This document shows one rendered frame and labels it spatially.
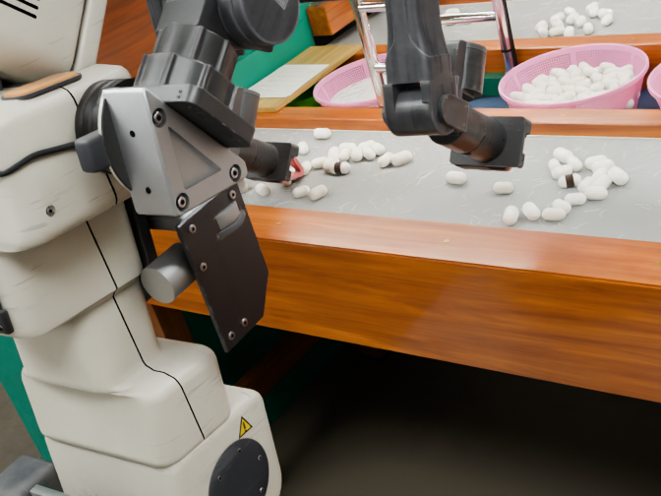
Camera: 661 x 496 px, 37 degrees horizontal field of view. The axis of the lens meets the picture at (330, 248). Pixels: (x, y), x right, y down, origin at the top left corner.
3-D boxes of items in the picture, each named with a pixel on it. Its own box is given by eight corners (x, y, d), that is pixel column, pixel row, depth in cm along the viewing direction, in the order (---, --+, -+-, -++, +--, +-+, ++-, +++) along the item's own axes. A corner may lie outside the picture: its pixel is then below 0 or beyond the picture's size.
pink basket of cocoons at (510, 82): (656, 141, 165) (650, 90, 161) (501, 162, 174) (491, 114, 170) (652, 80, 187) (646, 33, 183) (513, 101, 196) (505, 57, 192)
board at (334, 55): (276, 112, 202) (274, 107, 201) (224, 111, 211) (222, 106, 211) (362, 48, 223) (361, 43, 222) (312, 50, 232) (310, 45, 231)
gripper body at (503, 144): (462, 118, 130) (434, 104, 125) (532, 119, 124) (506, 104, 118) (455, 166, 130) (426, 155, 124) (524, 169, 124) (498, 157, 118)
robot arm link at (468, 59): (379, 124, 115) (441, 120, 110) (390, 30, 116) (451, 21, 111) (434, 146, 124) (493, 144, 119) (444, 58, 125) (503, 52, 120)
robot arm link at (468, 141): (418, 143, 118) (459, 142, 115) (425, 88, 119) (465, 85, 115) (447, 155, 124) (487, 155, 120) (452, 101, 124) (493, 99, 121)
